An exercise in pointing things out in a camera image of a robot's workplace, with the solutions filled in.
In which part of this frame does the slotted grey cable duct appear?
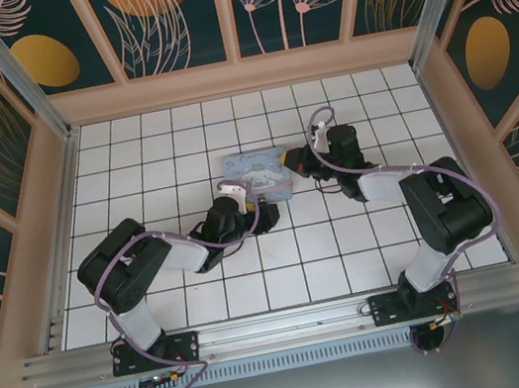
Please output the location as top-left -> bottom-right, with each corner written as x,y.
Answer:
85,311 -> 519,388

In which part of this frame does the left aluminium frame post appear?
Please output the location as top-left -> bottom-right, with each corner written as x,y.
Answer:
0,0 -> 81,153

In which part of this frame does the small circuit board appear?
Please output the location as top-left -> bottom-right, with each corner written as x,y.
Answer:
136,369 -> 184,388
428,310 -> 467,332

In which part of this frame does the left small circuit board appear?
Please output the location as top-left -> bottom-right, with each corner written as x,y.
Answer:
136,369 -> 184,388

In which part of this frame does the long aluminium mounting rail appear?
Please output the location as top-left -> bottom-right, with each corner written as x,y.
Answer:
13,261 -> 519,388

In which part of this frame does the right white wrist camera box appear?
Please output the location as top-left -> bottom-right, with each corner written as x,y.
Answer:
308,120 -> 333,143

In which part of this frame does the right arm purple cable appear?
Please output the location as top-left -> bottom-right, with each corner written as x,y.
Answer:
303,78 -> 519,369

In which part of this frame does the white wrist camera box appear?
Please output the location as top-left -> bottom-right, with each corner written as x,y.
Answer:
308,120 -> 333,143
217,179 -> 254,209

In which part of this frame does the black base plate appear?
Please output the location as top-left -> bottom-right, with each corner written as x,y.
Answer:
357,278 -> 463,334
108,329 -> 205,379

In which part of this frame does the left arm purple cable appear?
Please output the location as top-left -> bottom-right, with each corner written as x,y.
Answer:
76,172 -> 294,388

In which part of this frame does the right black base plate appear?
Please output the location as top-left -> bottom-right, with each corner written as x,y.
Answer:
357,278 -> 463,334

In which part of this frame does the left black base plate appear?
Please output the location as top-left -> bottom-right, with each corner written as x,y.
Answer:
108,329 -> 205,379

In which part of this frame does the right small circuit board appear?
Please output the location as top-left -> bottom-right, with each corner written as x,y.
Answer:
428,310 -> 467,332

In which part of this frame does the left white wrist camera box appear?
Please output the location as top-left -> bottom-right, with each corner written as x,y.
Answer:
217,179 -> 254,209

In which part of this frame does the light blue cartoon pouch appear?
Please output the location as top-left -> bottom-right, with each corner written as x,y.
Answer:
221,143 -> 298,211

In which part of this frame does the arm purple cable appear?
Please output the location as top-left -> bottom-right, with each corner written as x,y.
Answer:
303,78 -> 519,369
76,172 -> 294,388

